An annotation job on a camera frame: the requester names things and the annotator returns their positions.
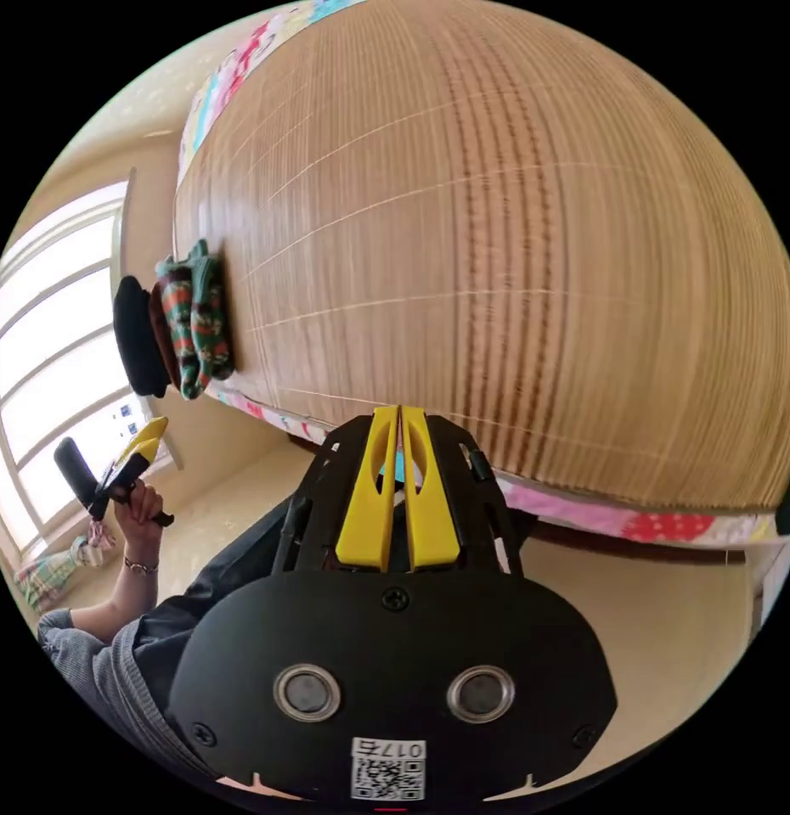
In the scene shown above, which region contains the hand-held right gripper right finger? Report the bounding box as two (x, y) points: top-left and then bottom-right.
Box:
(402, 406), (462, 572)

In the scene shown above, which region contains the person's left hand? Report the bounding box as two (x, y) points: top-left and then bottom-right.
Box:
(116, 482), (166, 564)

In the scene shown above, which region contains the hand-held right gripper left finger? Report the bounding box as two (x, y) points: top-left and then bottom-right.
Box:
(336, 405), (403, 572)

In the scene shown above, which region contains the window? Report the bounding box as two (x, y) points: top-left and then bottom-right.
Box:
(0, 180), (138, 563)

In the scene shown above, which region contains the checked cloth bundle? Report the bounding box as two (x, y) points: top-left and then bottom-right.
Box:
(14, 520), (117, 614)

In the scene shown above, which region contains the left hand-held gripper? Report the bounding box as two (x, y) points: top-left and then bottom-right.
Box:
(87, 416), (177, 528)

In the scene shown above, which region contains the person's body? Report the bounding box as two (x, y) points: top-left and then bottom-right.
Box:
(37, 493), (347, 788)

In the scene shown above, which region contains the pile of clothes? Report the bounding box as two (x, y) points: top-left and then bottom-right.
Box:
(111, 238), (238, 402)

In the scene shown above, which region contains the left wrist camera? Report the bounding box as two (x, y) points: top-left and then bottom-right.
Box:
(53, 436), (99, 512)

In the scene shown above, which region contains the person's left forearm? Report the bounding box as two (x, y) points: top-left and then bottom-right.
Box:
(68, 557), (161, 645)

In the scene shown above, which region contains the bed with woven mat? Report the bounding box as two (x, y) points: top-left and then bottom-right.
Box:
(170, 0), (790, 569)

